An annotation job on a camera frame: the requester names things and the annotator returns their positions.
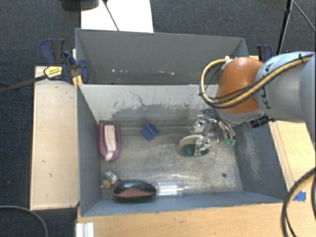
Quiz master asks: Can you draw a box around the purple and white oblong object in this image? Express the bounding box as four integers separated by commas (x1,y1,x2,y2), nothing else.
98,122,121,163

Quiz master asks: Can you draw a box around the black and red oval object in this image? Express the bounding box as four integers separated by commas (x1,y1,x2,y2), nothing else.
112,179,158,203

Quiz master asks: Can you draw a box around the clear plastic bottle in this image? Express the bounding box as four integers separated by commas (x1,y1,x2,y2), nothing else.
155,180,192,198

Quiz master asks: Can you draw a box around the grey metal bin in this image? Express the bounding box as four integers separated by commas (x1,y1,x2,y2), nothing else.
75,28,290,217

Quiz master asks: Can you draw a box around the blue block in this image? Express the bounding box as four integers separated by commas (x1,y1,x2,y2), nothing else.
140,122,159,143

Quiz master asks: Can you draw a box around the green and cream round dish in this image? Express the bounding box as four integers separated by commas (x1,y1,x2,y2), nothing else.
178,134,212,157

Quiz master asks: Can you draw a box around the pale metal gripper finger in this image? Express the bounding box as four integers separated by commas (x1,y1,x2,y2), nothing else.
202,140,212,156
194,137,204,157

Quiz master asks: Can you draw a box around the black cylinder on white bracket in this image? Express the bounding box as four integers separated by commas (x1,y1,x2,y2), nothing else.
249,117,270,128

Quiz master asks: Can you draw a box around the pale wood board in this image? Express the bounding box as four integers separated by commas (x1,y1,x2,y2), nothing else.
30,66,81,211

